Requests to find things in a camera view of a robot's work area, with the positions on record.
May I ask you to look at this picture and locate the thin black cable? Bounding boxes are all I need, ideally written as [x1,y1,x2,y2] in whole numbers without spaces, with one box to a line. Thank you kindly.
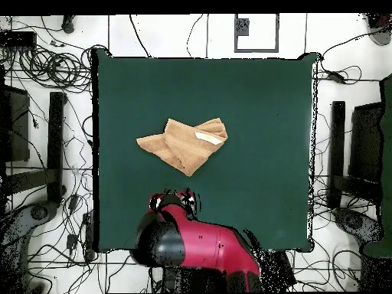
[185,13,204,58]
[129,14,152,58]

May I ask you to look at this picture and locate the grey square floor frame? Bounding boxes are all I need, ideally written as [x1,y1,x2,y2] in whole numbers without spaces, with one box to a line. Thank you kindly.
[234,13,280,54]

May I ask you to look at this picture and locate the black rectangular box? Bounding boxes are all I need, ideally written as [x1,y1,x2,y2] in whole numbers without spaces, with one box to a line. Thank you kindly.
[0,30,38,48]

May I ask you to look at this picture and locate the dark green hanging cloth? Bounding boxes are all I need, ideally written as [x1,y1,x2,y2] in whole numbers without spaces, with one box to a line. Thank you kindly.
[362,73,392,258]

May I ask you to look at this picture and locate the dark green table cloth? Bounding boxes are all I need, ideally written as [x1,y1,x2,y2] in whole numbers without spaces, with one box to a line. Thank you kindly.
[91,48,319,253]

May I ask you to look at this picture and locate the coiled black cables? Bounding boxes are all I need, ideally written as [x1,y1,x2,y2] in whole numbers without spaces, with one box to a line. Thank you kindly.
[19,45,93,93]

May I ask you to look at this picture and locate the black power strip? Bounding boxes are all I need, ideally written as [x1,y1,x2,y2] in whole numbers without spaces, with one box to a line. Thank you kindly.
[82,211,96,261]

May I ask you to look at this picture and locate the black floor beam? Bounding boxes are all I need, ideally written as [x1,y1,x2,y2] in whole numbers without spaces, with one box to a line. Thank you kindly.
[5,91,67,204]
[327,100,382,211]

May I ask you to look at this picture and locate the tan terry towel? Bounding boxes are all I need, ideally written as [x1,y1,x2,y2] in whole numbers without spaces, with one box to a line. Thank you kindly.
[136,117,229,178]

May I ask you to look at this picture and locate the black panel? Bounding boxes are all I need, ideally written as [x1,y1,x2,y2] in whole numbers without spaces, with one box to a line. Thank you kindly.
[348,102,384,185]
[0,85,31,163]

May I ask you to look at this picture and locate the grey rounded object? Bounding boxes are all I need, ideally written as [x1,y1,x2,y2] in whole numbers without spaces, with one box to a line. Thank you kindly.
[365,13,392,47]

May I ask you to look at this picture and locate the long black cable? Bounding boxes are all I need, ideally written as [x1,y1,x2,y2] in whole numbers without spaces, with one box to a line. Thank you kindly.
[319,25,392,62]

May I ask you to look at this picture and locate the black rounded object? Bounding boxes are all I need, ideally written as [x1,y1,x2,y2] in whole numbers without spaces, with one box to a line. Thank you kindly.
[60,15,76,34]

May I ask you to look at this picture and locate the dark grey square box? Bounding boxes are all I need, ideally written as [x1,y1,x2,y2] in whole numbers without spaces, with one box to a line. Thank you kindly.
[235,18,250,37]

